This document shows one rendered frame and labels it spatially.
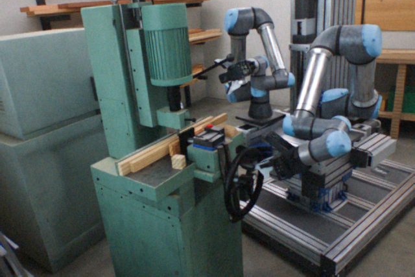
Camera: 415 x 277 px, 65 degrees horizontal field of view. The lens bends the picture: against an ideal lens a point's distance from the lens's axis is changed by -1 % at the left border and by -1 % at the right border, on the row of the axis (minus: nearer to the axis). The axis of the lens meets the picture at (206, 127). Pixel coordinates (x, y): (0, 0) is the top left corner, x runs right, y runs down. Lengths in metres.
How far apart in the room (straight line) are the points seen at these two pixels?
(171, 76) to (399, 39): 3.39
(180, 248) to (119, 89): 0.72
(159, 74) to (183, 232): 0.64
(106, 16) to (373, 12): 3.41
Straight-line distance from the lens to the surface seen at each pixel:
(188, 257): 1.51
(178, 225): 1.39
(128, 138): 1.57
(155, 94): 1.47
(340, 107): 1.69
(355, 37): 1.35
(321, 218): 2.21
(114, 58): 1.48
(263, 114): 2.01
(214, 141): 1.28
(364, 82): 1.52
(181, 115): 1.40
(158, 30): 1.31
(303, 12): 1.84
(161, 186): 1.22
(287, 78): 1.69
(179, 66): 1.33
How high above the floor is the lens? 1.50
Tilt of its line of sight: 21 degrees down
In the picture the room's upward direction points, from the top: 5 degrees counter-clockwise
